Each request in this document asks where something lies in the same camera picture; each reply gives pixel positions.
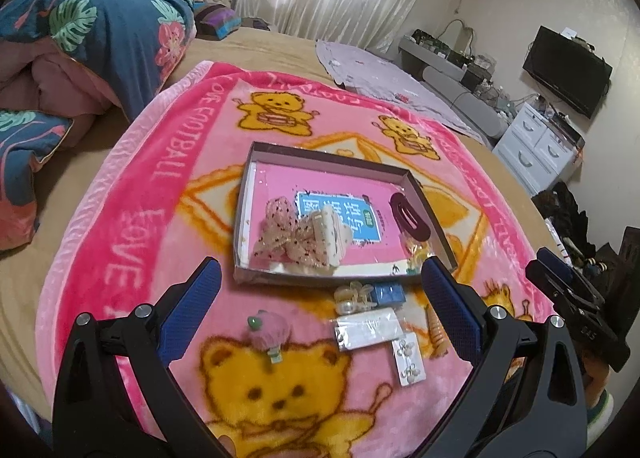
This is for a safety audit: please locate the white comb hair clip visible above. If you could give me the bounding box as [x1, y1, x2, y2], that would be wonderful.
[308, 204, 354, 268]

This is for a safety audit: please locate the sheer speckled bow hair accessory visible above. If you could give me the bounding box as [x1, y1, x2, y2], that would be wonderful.
[252, 197, 329, 268]

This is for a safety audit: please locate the person's right hand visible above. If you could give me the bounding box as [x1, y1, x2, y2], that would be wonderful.
[582, 351, 611, 408]

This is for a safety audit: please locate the orange spiral hair clip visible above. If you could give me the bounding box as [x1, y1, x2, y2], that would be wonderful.
[426, 304, 450, 358]

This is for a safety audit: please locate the tan bed sheet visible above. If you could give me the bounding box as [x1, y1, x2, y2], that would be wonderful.
[1, 28, 333, 419]

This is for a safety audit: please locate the earring card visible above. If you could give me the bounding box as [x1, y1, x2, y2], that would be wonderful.
[392, 332, 426, 388]

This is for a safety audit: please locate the lilac sheet on bed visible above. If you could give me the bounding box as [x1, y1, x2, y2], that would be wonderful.
[316, 40, 490, 147]

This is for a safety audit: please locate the grey bed footboard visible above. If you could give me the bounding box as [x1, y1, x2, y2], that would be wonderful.
[398, 36, 508, 146]

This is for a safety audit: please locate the pink book blue label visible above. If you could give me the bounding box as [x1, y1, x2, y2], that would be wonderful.
[240, 160, 426, 280]

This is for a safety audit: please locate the blue floral pillow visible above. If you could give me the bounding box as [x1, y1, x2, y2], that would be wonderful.
[0, 109, 74, 252]

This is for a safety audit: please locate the maroon oval hair clip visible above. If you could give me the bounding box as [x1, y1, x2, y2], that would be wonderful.
[390, 192, 432, 242]

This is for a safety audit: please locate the small blue box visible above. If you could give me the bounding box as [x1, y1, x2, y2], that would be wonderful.
[371, 282, 406, 308]

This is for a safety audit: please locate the clear claw hair clip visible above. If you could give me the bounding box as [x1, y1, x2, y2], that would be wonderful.
[333, 282, 378, 316]

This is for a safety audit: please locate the shallow cardboard box tray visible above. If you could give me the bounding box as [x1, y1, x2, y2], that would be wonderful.
[232, 139, 459, 287]

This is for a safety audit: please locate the white drawer cabinet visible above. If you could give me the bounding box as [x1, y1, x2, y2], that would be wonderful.
[492, 103, 585, 197]

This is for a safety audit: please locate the white packet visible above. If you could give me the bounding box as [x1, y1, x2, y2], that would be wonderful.
[333, 308, 404, 352]

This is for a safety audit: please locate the yellow hair ties bag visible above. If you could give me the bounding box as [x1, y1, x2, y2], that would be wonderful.
[400, 232, 435, 274]

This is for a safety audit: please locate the black flat television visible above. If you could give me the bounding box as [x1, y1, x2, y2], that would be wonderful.
[523, 26, 613, 118]

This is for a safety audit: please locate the pink pompom frog hair clip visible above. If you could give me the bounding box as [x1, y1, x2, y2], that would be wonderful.
[247, 310, 291, 364]

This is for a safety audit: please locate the purple striped pillow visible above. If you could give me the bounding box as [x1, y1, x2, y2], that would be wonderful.
[194, 4, 241, 41]

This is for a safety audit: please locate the blue floral quilt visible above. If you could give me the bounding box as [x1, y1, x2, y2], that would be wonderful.
[1, 0, 195, 120]

